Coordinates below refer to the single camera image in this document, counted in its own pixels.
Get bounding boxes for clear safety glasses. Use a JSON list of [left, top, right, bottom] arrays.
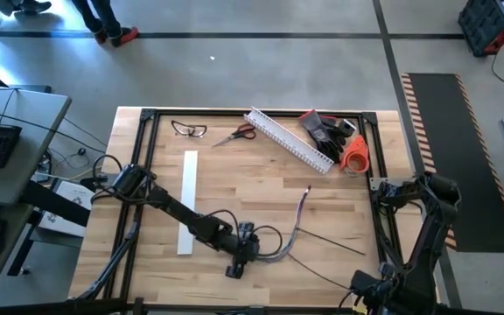
[[171, 120, 208, 139]]

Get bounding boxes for black left wrist camera cable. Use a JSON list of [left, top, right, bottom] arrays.
[[207, 208, 284, 258]]

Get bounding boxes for black desk leg bar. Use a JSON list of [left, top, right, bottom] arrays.
[[6, 179, 92, 277]]

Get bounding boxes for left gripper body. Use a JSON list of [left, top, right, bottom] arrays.
[[225, 221, 261, 279]]

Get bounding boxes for grey desk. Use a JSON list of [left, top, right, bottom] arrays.
[[0, 84, 73, 310]]

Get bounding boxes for black red-cuffed work glove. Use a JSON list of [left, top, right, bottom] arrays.
[[296, 108, 346, 152], [317, 114, 348, 165]]

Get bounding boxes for white slotted cable duct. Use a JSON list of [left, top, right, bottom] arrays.
[[243, 105, 335, 175]]

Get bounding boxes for person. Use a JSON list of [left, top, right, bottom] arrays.
[[70, 0, 140, 48]]

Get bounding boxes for black tape roll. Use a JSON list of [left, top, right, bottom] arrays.
[[337, 117, 358, 137]]

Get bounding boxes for black and red tool case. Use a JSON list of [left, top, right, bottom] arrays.
[[457, 0, 504, 57]]

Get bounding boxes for black desk cable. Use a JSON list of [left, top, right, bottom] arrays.
[[0, 107, 107, 154]]

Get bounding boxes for black aluminium table frame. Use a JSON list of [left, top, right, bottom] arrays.
[[70, 107, 444, 315]]

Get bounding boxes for red-handled scissors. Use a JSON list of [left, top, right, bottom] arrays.
[[211, 122, 257, 148]]

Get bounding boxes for white flat duct cover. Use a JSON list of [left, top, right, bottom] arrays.
[[176, 150, 200, 256]]

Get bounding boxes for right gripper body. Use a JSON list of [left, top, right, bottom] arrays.
[[348, 269, 396, 315]]

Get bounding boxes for black hazard-striped floor mat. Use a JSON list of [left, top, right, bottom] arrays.
[[400, 72, 504, 253]]

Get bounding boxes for person's foot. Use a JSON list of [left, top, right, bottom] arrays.
[[13, 0, 53, 15]]

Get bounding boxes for white box with logo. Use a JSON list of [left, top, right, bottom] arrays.
[[37, 179, 96, 238]]

